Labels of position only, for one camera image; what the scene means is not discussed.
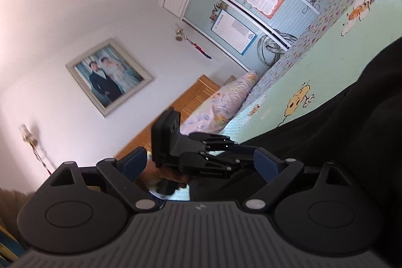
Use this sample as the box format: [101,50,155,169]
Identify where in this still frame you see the black pants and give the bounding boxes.
[188,37,402,268]

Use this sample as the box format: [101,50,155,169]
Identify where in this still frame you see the red tassel ornament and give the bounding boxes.
[187,37,213,61]

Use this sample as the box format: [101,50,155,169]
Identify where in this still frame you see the person's left hand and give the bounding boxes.
[138,158,190,193]

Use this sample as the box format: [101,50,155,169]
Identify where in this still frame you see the wooden headboard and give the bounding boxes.
[115,75,222,162]

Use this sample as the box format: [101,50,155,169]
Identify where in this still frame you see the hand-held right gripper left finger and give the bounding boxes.
[39,147,161,213]

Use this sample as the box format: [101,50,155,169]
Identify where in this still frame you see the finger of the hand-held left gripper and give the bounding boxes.
[180,145,263,177]
[188,132,240,152]

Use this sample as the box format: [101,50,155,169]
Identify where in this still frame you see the blue framed poster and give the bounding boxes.
[210,9,258,55]

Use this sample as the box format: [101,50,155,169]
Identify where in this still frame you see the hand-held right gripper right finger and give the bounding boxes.
[243,147,357,212]

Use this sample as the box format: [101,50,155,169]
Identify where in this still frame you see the framed wedding photo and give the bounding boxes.
[65,38,155,118]

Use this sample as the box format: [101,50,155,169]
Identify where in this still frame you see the floral pillow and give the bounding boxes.
[182,72,258,137]

